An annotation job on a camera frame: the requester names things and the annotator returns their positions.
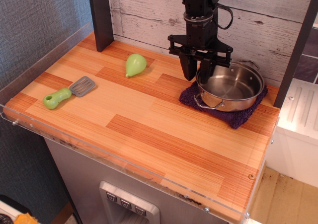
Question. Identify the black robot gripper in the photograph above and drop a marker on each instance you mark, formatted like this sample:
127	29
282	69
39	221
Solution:
200	43

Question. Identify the stainless steel pot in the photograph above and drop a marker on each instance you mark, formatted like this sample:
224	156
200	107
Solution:
230	89

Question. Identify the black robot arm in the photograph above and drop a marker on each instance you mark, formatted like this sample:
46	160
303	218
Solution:
203	11

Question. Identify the purple folded cloth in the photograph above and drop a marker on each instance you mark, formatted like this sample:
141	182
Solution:
234	119

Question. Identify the green toy pear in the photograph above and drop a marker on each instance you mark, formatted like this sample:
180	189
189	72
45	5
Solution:
135	64

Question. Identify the white side cabinet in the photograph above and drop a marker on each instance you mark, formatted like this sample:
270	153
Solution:
294	146

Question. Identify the grey toy fridge cabinet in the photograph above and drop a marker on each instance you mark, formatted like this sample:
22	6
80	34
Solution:
82	174

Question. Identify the silver dispenser button panel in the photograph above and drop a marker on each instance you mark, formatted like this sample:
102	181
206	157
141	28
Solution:
122	207

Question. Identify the clear acrylic table guard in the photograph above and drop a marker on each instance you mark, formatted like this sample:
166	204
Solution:
139	123

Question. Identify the orange yellow object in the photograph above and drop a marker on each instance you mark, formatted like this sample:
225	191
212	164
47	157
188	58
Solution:
25	219

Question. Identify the dark right vertical post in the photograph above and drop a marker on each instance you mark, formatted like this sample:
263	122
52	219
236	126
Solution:
296	53

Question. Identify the dark vertical post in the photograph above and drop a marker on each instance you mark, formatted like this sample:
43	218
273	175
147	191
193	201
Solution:
296	53
102	23

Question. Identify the green handled grey spatula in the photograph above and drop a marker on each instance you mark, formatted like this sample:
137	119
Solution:
79	88

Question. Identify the dark left vertical post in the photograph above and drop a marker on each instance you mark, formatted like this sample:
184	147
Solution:
102	23

